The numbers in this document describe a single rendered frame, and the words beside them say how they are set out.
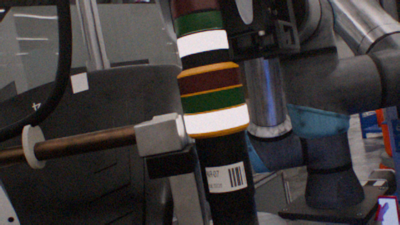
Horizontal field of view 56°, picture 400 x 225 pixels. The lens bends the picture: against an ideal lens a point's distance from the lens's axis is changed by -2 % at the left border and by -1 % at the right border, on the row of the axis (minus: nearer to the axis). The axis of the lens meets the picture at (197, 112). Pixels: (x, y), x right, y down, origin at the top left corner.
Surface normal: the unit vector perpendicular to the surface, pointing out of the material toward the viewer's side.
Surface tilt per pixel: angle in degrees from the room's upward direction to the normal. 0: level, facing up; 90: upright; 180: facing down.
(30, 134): 90
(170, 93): 36
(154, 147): 90
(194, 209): 90
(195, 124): 90
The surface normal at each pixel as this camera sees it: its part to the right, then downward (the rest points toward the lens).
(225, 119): 0.22, 0.01
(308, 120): -0.56, 0.18
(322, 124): -0.23, 0.13
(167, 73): 0.04, -0.81
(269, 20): 0.85, -0.14
